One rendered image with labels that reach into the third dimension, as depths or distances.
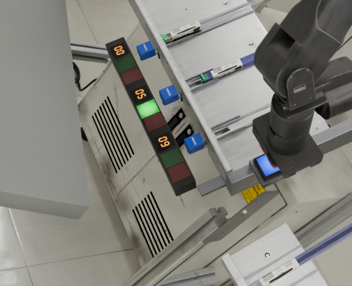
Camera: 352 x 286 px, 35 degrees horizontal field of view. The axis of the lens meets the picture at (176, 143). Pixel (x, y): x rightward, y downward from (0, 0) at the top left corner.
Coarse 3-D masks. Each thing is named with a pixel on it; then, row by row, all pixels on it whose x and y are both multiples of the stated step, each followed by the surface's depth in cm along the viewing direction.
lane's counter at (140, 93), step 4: (140, 88) 106; (144, 88) 106; (132, 92) 105; (136, 92) 105; (140, 92) 105; (144, 92) 105; (148, 92) 105; (132, 96) 105; (136, 96) 105; (140, 96) 105; (144, 96) 105; (148, 96) 105; (136, 100) 104; (140, 100) 104
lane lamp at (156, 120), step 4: (160, 112) 103; (148, 116) 103; (152, 116) 103; (156, 116) 103; (160, 116) 103; (144, 120) 102; (148, 120) 102; (152, 120) 102; (156, 120) 102; (160, 120) 102; (164, 120) 102; (148, 124) 102; (152, 124) 102; (156, 124) 102; (160, 124) 102; (164, 124) 102; (148, 128) 102; (152, 128) 102; (156, 128) 102
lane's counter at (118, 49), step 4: (120, 44) 110; (124, 44) 110; (112, 48) 110; (116, 48) 110; (120, 48) 110; (124, 48) 110; (112, 52) 110; (116, 52) 110; (120, 52) 109; (124, 52) 109; (128, 52) 109; (116, 56) 109; (120, 56) 109
